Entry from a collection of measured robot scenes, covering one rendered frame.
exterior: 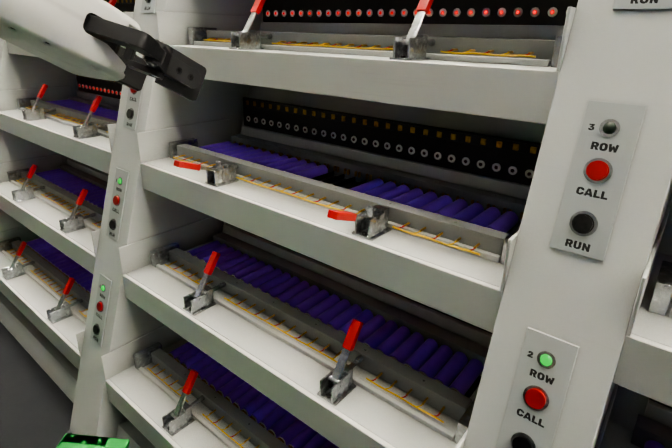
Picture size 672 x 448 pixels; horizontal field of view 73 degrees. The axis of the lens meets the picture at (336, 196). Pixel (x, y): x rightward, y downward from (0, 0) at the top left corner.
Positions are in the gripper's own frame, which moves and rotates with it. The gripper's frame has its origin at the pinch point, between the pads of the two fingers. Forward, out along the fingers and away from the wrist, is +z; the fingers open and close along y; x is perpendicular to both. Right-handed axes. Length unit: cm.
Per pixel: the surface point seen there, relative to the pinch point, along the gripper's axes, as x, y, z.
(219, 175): -6.5, -11.4, 19.8
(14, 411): -62, -51, 25
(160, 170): -8.6, -24.2, 19.2
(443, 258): -7.6, 23.4, 21.2
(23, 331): -57, -76, 34
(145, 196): -13.7, -30.4, 22.3
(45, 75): 5, -100, 27
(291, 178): -3.8, -1.0, 22.9
